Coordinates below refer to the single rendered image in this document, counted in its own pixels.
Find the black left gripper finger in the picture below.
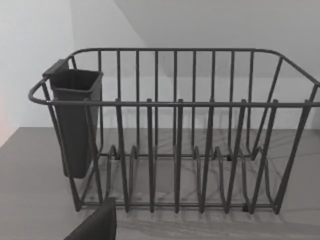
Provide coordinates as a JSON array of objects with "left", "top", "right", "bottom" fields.
[{"left": 63, "top": 197, "right": 118, "bottom": 240}]

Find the grey wire dish rack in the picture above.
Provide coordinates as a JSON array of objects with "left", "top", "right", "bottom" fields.
[{"left": 27, "top": 47, "right": 320, "bottom": 215}]

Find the dark grey cutlery holder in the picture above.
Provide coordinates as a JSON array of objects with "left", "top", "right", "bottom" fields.
[{"left": 42, "top": 59, "right": 104, "bottom": 179}]

